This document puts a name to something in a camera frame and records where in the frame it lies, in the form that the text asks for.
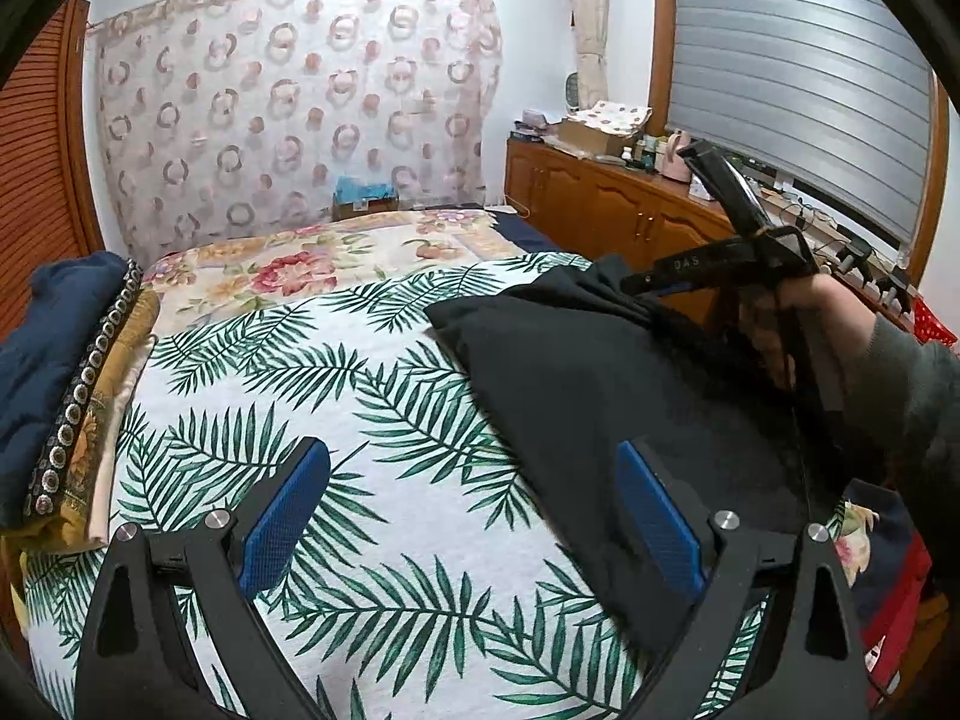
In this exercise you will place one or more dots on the cardboard box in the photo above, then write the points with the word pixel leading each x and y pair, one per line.
pixel 592 139

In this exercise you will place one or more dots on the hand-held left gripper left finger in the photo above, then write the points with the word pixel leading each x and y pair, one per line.
pixel 285 525

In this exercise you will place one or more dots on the person's right forearm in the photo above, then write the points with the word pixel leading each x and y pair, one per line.
pixel 915 405

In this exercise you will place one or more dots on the black sequin trim cloth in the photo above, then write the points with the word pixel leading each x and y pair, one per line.
pixel 82 382

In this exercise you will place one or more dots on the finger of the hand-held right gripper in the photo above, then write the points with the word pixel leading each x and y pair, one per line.
pixel 697 262

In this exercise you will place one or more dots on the wooden sideboard cabinet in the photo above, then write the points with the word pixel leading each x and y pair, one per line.
pixel 600 195

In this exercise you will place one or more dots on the red cloth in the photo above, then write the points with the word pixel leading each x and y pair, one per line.
pixel 900 600

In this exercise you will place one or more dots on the blue box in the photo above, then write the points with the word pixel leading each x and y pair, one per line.
pixel 364 199

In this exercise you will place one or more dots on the circle patterned curtain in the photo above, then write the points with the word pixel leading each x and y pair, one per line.
pixel 300 105

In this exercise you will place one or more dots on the navy bed sheet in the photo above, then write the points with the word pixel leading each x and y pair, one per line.
pixel 525 229

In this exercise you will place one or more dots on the beige tied curtain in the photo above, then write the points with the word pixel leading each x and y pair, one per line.
pixel 589 15

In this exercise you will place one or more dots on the green leaf print blanket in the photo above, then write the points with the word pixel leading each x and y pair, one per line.
pixel 300 390

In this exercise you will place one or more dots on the grey window blind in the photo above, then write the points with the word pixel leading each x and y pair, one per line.
pixel 787 75

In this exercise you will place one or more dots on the spotted cloth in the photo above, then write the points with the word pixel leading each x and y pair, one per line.
pixel 611 116

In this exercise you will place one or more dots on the black shirt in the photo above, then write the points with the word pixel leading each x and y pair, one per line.
pixel 585 390

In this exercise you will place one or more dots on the stack of folded clothes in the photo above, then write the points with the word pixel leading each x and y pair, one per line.
pixel 45 360

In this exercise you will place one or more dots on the louvred wooden wardrobe door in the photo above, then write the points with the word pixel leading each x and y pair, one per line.
pixel 37 165

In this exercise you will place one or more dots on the pink container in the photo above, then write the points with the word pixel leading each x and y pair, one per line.
pixel 675 161

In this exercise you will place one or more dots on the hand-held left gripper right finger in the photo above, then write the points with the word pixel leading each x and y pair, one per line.
pixel 660 525

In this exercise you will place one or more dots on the floral blanket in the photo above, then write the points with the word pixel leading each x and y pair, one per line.
pixel 300 262

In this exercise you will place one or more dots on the person's right hand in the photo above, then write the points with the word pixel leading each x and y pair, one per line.
pixel 825 307

